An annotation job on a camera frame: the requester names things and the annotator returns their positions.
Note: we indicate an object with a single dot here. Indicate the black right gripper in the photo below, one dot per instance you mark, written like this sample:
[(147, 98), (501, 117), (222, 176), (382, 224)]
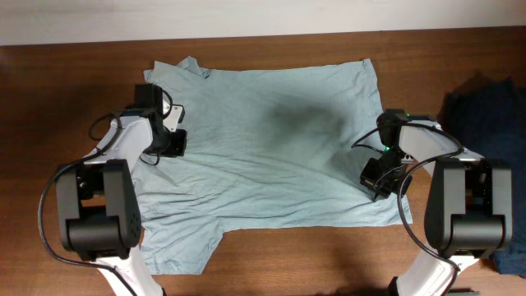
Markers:
[(367, 181)]

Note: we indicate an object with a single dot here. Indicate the dark blue folded garment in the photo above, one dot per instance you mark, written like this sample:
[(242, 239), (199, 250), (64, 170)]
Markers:
[(488, 117)]

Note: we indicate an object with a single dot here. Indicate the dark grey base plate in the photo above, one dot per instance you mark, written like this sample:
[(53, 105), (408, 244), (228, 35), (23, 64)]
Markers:
[(463, 293)]

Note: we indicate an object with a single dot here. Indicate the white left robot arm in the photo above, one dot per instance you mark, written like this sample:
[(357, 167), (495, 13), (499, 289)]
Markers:
[(98, 213)]

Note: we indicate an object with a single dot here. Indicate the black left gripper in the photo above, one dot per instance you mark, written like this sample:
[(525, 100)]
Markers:
[(176, 143)]

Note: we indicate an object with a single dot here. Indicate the light teal t-shirt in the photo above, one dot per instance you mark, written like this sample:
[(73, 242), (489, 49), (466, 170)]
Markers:
[(265, 150)]

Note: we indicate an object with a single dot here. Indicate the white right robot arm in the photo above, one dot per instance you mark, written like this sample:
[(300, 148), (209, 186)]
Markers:
[(469, 207)]

